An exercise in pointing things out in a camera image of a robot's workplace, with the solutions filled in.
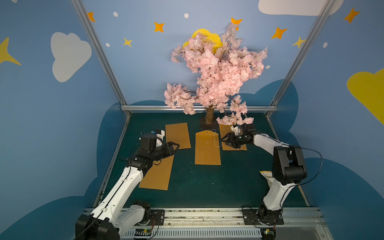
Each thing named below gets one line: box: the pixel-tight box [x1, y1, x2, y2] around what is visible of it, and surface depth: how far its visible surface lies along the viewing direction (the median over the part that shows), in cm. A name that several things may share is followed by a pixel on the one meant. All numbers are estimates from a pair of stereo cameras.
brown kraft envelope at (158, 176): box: [138, 154, 175, 191], surface depth 87 cm
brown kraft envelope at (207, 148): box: [194, 130, 221, 166], surface depth 103 cm
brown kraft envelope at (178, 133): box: [165, 122, 192, 150], surface depth 112 cm
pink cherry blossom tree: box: [164, 22, 268, 126], surface depth 79 cm
